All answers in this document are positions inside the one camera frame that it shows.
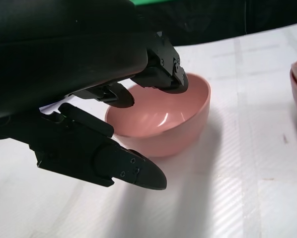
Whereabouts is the green backdrop cloth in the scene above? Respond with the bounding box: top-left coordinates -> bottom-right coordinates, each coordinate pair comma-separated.
131,0 -> 190,7

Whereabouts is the black backdrop cloth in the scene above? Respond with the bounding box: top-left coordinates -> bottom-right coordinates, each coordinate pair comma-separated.
128,0 -> 297,48

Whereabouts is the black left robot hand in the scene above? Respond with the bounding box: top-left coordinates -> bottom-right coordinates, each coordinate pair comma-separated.
0,0 -> 189,191

